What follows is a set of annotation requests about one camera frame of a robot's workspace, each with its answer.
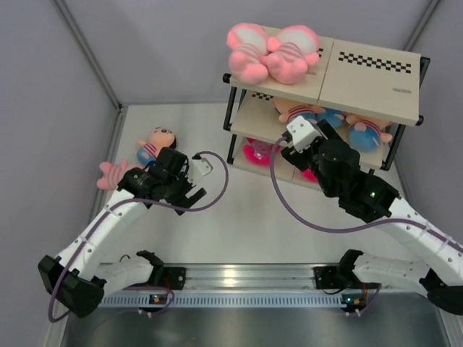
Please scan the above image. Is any pink plush behind arm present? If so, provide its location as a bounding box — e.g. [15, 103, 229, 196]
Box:
[96, 159, 142, 190]

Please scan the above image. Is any magenta glasses doll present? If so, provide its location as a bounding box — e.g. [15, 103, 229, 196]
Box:
[242, 137, 274, 166]
[300, 169, 318, 183]

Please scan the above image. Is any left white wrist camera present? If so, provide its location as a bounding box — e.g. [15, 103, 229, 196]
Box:
[187, 153, 213, 187]

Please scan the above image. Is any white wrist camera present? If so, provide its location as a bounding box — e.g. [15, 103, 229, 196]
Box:
[286, 116, 319, 153]
[187, 153, 213, 187]

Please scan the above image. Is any purple cable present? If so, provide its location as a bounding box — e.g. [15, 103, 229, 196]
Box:
[269, 135, 463, 315]
[48, 151, 229, 323]

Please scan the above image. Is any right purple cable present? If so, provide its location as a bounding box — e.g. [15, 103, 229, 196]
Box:
[269, 135, 463, 315]

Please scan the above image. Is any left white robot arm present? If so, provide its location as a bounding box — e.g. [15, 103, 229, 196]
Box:
[38, 147, 213, 318]

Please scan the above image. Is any beige three-tier shelf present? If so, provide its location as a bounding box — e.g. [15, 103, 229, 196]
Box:
[223, 23, 430, 187]

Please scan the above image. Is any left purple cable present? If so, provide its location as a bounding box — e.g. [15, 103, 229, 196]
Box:
[48, 151, 229, 323]

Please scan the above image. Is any orange-faced blue doll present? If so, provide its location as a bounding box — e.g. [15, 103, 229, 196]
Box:
[271, 97, 326, 124]

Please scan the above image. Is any left pink plush toy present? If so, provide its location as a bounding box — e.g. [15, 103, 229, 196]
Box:
[226, 23, 268, 85]

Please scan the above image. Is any blue doll on middle shelf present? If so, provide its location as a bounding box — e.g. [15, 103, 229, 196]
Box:
[318, 108, 345, 129]

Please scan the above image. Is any right pink plush toy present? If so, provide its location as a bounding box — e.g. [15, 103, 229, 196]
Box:
[265, 25, 320, 85]

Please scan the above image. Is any pink plush toy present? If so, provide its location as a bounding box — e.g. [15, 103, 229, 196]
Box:
[226, 23, 268, 85]
[265, 25, 320, 85]

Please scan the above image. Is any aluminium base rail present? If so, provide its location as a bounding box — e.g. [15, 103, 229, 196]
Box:
[99, 264, 414, 314]

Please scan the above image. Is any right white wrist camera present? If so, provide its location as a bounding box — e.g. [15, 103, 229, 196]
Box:
[286, 116, 319, 153]

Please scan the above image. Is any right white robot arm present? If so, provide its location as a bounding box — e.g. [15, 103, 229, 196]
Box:
[281, 116, 462, 315]

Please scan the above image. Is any blue striped doll right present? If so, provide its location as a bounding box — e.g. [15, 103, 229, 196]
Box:
[344, 112, 393, 152]

